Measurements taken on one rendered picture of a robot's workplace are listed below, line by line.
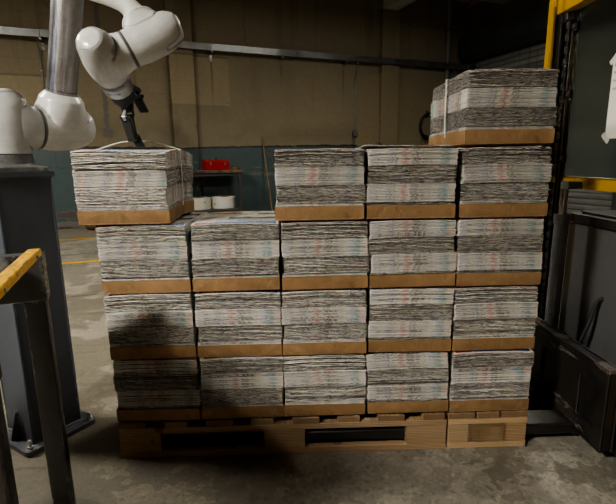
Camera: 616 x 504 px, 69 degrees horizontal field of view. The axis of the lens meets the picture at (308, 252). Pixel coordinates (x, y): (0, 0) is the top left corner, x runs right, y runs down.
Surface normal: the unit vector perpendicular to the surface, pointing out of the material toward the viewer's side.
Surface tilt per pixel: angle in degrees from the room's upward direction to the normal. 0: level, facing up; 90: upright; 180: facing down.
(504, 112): 90
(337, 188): 90
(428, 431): 90
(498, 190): 90
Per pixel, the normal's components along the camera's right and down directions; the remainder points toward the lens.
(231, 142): 0.37, 0.18
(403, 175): 0.01, 0.20
